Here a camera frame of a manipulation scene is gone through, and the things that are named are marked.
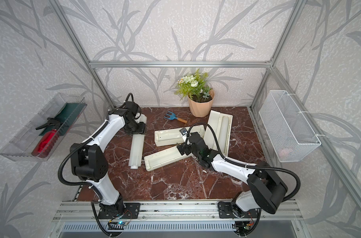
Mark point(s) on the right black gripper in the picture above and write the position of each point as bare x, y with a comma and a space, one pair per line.
182, 146

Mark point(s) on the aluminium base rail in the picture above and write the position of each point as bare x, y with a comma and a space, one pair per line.
174, 216

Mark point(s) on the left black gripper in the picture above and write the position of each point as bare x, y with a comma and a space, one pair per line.
141, 131

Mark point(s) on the clear plastic wall tray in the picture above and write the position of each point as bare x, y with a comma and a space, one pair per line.
40, 137

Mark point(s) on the pink item in basket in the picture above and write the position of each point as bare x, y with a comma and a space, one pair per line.
284, 153

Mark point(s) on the red spray bottle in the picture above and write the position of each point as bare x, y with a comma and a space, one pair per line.
49, 139

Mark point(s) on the blue garden hand rake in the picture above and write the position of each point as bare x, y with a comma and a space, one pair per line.
172, 116

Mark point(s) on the white wire mesh basket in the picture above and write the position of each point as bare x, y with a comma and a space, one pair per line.
287, 126

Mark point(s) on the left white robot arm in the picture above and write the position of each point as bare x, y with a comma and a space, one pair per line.
88, 161

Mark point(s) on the long plastic wrap roll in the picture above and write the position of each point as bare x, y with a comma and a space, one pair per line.
136, 150

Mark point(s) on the potted artificial flower plant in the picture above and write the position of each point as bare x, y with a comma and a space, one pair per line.
196, 89

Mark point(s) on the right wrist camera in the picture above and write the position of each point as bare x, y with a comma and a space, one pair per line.
184, 132

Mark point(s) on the cream wrap dispenser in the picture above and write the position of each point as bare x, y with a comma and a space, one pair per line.
215, 120
171, 138

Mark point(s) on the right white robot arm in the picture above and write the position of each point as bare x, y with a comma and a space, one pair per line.
267, 190

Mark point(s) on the green cloth in tray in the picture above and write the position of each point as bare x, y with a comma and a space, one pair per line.
67, 115

